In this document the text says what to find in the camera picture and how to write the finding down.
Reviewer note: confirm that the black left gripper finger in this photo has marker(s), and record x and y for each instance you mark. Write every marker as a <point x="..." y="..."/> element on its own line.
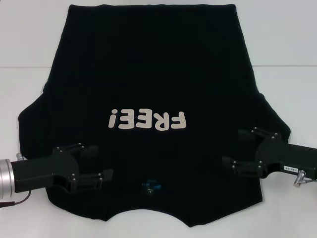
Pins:
<point x="84" y="150"/>
<point x="91" y="179"/>

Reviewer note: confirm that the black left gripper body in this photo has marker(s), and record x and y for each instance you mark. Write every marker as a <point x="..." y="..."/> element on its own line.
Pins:
<point x="42" y="171"/>

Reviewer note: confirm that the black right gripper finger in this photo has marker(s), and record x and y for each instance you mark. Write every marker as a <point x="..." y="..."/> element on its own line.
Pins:
<point x="255" y="134"/>
<point x="242" y="167"/>

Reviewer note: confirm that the black shirt with FREE print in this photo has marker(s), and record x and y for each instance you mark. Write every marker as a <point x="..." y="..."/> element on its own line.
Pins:
<point x="158" y="74"/>

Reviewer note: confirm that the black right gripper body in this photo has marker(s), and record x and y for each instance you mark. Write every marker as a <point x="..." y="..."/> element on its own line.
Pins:
<point x="284" y="156"/>

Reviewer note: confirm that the silver plug on left gripper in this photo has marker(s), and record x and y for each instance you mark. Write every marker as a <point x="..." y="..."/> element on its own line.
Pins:
<point x="20" y="156"/>

